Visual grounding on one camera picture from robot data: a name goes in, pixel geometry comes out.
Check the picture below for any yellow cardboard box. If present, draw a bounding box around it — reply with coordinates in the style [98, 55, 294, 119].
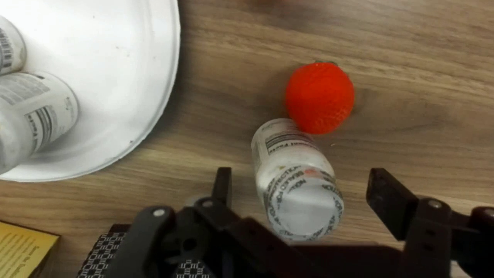
[0, 219, 61, 278]

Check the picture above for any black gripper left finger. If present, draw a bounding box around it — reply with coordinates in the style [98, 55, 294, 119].
[105, 166, 311, 278]

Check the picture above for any small white plastic bottle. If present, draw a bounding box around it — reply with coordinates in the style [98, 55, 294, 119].
[0, 71, 81, 174]

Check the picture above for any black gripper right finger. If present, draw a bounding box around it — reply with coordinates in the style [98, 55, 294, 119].
[366, 166, 494, 278]

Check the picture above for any white paper plate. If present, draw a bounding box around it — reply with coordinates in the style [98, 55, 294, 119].
[0, 0, 183, 183]

